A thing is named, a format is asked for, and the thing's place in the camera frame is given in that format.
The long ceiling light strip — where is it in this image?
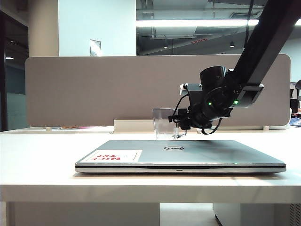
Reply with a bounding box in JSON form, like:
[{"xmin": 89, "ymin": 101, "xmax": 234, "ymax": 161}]
[{"xmin": 136, "ymin": 19, "xmax": 260, "ymax": 27}]

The grey-brown desk divider panel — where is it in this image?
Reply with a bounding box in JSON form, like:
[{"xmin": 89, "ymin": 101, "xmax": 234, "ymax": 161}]
[{"xmin": 24, "ymin": 53, "xmax": 292, "ymax": 130}]

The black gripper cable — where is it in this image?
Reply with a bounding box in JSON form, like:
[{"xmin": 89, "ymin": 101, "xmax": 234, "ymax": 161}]
[{"xmin": 197, "ymin": 117, "xmax": 223, "ymax": 136}]

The black office chair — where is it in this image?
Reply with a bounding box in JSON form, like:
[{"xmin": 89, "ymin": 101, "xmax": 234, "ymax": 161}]
[{"xmin": 289, "ymin": 79, "xmax": 301, "ymax": 114}]

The white wall notice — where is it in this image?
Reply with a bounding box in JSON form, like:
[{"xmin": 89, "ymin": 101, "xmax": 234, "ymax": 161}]
[{"xmin": 89, "ymin": 39, "xmax": 102, "ymax": 57}]

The silver Dell laptop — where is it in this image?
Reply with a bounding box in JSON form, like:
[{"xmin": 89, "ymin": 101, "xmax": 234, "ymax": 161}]
[{"xmin": 74, "ymin": 139, "xmax": 287, "ymax": 175}]

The white Nice Try sticker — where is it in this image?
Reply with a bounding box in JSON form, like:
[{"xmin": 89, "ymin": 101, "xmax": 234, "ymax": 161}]
[{"xmin": 85, "ymin": 149, "xmax": 143, "ymax": 163}]

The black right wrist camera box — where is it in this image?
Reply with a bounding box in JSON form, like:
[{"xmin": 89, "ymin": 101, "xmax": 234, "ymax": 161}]
[{"xmin": 179, "ymin": 83, "xmax": 206, "ymax": 111}]

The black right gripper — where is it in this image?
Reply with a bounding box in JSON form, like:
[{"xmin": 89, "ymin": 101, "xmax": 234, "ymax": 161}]
[{"xmin": 167, "ymin": 106, "xmax": 214, "ymax": 140}]

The clear faceted water cup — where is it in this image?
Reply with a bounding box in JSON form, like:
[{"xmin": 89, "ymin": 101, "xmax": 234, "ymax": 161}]
[{"xmin": 152, "ymin": 108, "xmax": 180, "ymax": 141}]

